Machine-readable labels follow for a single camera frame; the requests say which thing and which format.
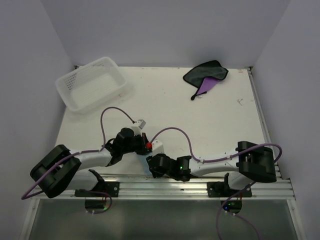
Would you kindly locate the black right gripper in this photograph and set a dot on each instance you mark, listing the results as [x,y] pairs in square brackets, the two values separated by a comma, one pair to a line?
[156,174]

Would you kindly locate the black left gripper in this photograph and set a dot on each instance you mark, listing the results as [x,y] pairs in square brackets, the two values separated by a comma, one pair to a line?
[143,140]

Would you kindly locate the light blue towel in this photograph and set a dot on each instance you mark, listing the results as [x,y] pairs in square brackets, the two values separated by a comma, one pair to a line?
[146,166]

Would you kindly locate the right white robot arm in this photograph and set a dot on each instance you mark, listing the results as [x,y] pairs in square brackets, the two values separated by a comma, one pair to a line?
[246,164]

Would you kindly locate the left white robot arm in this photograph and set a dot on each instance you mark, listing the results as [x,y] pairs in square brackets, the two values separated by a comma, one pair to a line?
[63,169]

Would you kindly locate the white perforated plastic basket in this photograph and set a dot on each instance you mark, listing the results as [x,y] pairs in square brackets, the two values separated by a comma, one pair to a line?
[91,85]

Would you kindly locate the dark grey purple cloth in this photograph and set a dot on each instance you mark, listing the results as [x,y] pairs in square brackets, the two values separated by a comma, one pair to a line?
[205,76]

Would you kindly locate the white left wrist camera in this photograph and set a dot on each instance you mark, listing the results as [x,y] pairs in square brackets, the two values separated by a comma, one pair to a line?
[138,126]

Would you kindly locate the red cable connector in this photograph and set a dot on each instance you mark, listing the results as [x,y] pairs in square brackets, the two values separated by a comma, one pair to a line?
[149,145]

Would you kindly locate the aluminium mounting rail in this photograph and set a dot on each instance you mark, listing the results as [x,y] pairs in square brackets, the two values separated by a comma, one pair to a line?
[149,188]

